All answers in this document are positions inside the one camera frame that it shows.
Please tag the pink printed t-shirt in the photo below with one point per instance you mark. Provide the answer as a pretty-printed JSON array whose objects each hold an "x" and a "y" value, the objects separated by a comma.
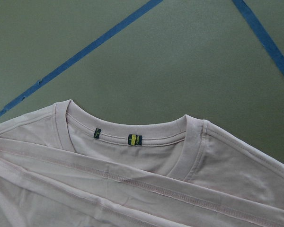
[{"x": 62, "y": 167}]

